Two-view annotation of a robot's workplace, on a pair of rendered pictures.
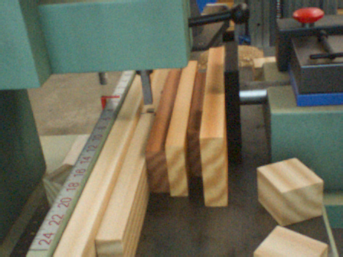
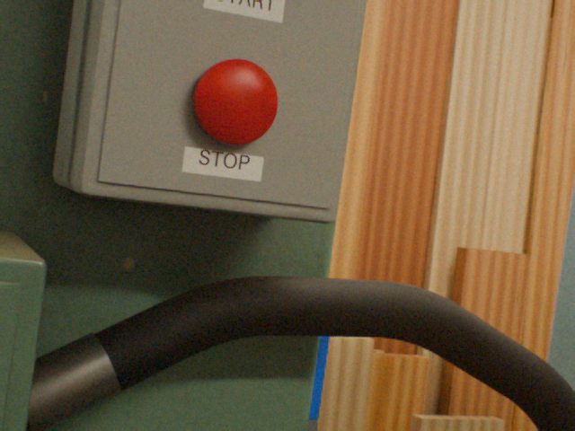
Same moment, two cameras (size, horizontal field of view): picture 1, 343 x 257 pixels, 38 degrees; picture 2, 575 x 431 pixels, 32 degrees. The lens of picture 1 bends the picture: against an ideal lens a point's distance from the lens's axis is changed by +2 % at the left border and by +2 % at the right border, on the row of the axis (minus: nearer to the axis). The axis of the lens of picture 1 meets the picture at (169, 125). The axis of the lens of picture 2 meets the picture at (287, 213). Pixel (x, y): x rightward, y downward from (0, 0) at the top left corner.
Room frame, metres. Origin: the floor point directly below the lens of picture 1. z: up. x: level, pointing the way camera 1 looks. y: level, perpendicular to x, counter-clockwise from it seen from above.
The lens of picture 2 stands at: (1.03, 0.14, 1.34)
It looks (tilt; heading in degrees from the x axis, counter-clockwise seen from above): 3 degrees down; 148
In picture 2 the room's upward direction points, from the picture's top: 8 degrees clockwise
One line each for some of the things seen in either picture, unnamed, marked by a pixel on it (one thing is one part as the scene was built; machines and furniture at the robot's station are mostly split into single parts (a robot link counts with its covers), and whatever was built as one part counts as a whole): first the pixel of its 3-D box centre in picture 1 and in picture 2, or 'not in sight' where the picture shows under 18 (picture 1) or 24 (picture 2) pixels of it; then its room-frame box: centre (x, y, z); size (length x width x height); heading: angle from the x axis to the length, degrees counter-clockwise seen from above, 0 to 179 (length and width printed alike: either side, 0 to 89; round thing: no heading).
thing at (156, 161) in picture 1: (169, 122); not in sight; (0.49, 0.00, 0.92); 0.20 x 0.02 x 0.05; 171
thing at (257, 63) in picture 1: (266, 73); not in sight; (0.61, -0.14, 0.92); 0.03 x 0.03 x 0.03; 83
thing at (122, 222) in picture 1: (161, 95); not in sight; (0.58, 0.01, 0.92); 0.60 x 0.02 x 0.04; 171
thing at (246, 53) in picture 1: (230, 53); not in sight; (0.73, -0.11, 0.91); 0.10 x 0.07 x 0.02; 81
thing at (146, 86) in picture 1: (145, 82); not in sight; (0.49, 0.02, 0.97); 0.01 x 0.01 x 0.05; 81
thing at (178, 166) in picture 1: (185, 118); not in sight; (0.49, -0.02, 0.93); 0.22 x 0.02 x 0.06; 171
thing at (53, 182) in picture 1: (67, 187); not in sight; (0.54, 0.14, 0.82); 0.04 x 0.04 x 0.04; 54
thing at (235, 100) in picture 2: not in sight; (236, 101); (0.71, 0.31, 1.36); 0.03 x 0.01 x 0.03; 81
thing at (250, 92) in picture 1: (260, 92); not in sight; (0.48, -0.10, 0.95); 0.09 x 0.07 x 0.09; 171
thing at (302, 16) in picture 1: (308, 14); not in sight; (0.51, -0.16, 1.02); 0.03 x 0.03 x 0.01
